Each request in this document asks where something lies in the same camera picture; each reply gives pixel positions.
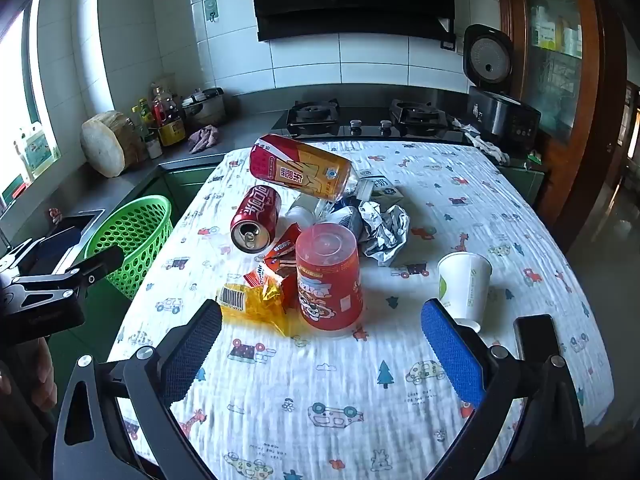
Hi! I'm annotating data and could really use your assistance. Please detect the wooden glass-door cabinet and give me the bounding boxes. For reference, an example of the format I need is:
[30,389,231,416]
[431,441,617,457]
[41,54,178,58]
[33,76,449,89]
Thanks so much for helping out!
[495,0,626,251]

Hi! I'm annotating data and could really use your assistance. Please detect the pink rag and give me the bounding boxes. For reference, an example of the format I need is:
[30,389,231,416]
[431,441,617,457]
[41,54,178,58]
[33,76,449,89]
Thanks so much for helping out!
[187,125,221,155]

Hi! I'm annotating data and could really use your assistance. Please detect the white cloth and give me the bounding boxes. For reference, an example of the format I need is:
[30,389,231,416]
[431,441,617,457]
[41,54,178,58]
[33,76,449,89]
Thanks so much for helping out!
[462,125,511,163]

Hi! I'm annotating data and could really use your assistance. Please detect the red soda can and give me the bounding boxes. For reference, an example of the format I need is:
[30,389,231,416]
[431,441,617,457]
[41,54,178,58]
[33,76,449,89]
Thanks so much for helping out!
[230,185,282,253]

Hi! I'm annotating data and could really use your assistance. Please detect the window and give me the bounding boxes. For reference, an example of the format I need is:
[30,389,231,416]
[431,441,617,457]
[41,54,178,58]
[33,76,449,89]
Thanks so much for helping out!
[0,0,63,211]

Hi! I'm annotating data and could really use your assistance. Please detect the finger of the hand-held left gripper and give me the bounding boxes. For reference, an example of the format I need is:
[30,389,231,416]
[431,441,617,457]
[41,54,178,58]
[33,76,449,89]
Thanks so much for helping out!
[64,245,126,292]

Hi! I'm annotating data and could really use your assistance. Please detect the red snack wrapper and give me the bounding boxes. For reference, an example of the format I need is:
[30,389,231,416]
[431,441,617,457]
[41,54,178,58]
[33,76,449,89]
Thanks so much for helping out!
[243,224,303,291]

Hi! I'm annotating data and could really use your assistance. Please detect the black gas stove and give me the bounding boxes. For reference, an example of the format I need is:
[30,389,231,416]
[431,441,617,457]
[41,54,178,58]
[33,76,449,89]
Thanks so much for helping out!
[285,99,466,142]

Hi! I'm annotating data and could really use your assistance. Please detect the steel sink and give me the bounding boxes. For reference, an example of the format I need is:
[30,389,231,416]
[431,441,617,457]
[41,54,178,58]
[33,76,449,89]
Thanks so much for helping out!
[35,209,107,276]

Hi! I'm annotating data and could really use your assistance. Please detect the black rice cooker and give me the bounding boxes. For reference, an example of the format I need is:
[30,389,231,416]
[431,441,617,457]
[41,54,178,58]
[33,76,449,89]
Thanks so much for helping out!
[462,24,542,150]

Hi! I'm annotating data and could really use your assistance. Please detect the black range hood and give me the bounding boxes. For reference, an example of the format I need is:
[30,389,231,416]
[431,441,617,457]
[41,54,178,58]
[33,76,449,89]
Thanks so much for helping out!
[247,0,463,43]

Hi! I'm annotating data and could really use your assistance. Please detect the red plastic cup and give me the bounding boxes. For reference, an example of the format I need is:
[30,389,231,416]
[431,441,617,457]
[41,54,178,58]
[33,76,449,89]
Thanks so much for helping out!
[295,224,363,335]

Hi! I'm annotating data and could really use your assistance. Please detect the dark oil bottle yellow label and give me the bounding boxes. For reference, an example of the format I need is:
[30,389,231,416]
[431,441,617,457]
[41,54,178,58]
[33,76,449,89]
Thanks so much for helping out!
[151,86,187,148]

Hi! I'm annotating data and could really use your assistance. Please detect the red bottle yellow label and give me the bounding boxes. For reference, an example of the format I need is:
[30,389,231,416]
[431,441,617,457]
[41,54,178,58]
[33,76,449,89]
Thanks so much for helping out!
[249,134,373,202]

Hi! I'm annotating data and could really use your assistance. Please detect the green plastic basket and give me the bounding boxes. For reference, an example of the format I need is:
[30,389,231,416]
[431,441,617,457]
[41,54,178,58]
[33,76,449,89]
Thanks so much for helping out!
[85,195,174,301]

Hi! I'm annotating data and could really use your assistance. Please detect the round wooden chopping block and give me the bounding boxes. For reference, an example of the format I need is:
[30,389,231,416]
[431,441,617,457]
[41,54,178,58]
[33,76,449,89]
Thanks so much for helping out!
[80,111,146,179]

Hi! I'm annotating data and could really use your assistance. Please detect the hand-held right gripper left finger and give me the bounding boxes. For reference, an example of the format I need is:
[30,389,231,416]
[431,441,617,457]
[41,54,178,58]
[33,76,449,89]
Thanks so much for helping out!
[52,299,223,480]

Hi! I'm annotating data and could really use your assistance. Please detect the white milk carton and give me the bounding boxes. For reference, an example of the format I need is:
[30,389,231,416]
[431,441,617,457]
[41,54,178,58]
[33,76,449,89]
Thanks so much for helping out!
[357,175,403,206]

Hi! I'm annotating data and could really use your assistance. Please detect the steel pot with lid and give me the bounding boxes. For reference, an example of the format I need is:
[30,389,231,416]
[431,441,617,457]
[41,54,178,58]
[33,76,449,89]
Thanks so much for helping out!
[181,87,226,128]

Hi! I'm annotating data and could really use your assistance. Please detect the green-capped condiment bottle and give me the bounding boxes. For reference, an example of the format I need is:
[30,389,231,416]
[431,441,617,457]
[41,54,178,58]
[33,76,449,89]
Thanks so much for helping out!
[131,99,157,137]

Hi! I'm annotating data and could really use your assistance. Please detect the crumpled white paper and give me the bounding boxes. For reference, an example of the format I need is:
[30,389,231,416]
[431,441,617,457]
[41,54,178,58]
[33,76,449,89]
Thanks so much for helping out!
[357,200,411,267]

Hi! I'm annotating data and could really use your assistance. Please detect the person's left hand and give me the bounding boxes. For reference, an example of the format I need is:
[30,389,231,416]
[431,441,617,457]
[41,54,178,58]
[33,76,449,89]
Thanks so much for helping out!
[0,337,58,411]

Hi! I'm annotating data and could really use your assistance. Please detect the detergent bottle green label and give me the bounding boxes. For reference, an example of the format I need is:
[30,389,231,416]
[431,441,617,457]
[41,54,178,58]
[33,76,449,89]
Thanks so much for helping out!
[14,122,61,181]

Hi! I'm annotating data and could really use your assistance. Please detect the blue white can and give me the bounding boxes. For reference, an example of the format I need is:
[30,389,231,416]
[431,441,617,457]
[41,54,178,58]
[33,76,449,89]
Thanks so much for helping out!
[325,205,363,241]

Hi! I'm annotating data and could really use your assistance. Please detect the yellow snack wrapper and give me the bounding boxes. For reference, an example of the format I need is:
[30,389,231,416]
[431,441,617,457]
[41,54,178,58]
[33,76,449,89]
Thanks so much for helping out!
[216,277,301,336]

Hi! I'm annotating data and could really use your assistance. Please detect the white paper cup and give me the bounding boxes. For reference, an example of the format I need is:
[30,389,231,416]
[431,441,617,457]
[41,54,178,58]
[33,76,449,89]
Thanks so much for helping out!
[437,251,493,323]

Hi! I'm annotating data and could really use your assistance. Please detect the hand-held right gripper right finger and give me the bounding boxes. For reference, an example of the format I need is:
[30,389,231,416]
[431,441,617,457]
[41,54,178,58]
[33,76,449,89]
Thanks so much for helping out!
[420,298,588,480]

